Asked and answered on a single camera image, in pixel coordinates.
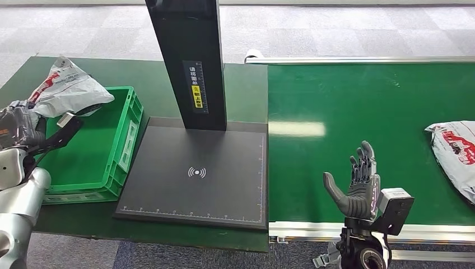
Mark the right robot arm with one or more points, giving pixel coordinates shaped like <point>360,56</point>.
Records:
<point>356,248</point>

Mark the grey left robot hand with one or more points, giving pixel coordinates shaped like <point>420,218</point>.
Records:
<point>18,126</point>

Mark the aluminium conveyor frame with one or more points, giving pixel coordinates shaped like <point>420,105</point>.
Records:
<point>445,232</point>

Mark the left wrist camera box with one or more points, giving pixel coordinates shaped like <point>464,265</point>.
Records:
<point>66,120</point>

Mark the grey courier bag red print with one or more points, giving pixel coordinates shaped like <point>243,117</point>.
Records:
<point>456,156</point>
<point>70,89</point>

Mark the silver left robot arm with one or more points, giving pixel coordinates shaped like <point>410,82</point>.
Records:
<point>18,200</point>

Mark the green conveyor belt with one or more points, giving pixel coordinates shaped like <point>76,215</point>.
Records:
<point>352,104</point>

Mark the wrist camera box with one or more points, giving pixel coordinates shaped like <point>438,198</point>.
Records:
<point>397,208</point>
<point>66,120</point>

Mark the dark green table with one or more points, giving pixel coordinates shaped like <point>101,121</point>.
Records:
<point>245,93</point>

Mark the black inbound scanner machine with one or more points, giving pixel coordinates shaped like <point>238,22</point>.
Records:
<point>193,193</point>

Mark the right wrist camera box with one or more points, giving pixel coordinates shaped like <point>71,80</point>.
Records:
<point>397,208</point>

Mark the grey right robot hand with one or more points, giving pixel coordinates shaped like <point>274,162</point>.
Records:
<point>360,200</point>

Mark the green plastic crate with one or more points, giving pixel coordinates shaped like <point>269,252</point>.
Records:
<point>89,156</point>

